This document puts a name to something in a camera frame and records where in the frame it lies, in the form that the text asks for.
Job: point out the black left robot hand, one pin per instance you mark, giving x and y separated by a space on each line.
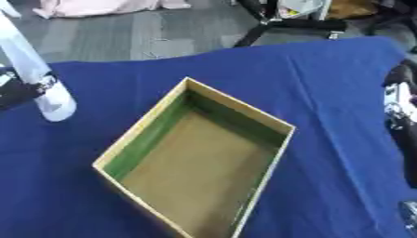
15 92

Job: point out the white and yellow object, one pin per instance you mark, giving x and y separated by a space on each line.
301 7

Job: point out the black chair base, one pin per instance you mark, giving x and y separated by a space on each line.
282 24

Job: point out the silver and black right robot arm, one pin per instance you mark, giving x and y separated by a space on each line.
406 145

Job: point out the tan bag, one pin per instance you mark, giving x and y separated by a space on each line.
352 8

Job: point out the white plastic bottle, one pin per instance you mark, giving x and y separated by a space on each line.
30 65

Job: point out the tan cardboard box green inside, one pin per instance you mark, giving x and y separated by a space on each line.
201 167

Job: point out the pink cloth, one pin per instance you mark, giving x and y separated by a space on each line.
103 6

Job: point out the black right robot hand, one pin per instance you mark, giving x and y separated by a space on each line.
401 74

